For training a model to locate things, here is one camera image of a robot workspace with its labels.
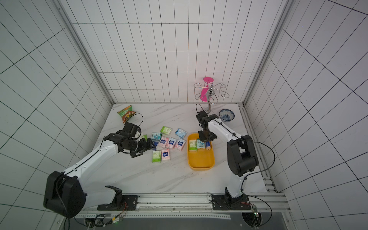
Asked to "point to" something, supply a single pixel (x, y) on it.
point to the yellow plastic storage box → (200, 154)
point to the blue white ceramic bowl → (226, 115)
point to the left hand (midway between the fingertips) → (147, 152)
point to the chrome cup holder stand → (211, 99)
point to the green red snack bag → (126, 112)
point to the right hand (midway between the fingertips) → (202, 139)
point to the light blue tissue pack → (180, 132)
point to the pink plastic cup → (203, 96)
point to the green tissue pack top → (166, 130)
